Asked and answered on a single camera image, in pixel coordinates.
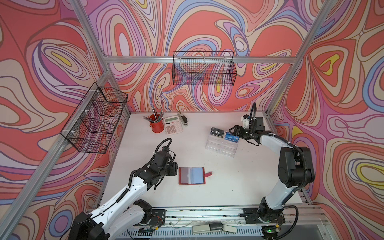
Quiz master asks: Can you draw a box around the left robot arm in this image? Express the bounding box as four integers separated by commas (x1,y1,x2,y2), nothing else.
68,147,178,240

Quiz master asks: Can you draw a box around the black wire basket back wall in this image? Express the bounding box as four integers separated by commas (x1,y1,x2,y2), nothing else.
172,50,238,86

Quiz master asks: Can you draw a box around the black wire basket wall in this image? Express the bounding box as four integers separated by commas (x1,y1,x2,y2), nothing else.
172,50,238,86
61,83,128,154

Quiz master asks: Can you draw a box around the black wire basket left wall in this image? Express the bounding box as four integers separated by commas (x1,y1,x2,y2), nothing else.
61,83,128,154

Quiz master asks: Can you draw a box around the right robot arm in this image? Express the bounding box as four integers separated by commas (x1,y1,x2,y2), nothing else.
229,116,315,223

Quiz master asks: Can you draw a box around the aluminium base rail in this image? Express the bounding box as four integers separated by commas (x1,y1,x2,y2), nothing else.
83,205,328,229

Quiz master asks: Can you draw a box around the grey foot pedal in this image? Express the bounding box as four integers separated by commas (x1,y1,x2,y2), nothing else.
192,223,238,234

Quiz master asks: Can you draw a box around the pens and pencils bunch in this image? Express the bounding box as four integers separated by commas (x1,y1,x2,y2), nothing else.
142,108,165,123

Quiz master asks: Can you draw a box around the grey black stapler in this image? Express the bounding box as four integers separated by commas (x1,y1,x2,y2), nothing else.
178,112,189,127

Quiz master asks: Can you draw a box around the clear acrylic card stand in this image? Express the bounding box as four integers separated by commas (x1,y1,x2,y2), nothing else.
206,131,239,158

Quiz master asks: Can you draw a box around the red leather card holder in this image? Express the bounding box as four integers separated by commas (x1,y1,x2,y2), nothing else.
178,167,213,185

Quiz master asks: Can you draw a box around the pink desk calculator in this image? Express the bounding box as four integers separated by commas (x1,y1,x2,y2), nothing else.
163,116,183,136

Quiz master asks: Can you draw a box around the red metal pen bucket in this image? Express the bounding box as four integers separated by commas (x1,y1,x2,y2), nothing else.
150,114,165,134

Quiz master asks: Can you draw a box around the blue credit card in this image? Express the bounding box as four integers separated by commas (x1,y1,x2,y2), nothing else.
225,132,239,143

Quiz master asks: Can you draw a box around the black VIP credit card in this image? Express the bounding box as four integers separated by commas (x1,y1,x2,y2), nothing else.
210,127,225,138

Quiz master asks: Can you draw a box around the aluminium frame post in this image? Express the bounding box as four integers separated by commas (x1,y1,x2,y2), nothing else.
70,0,133,116

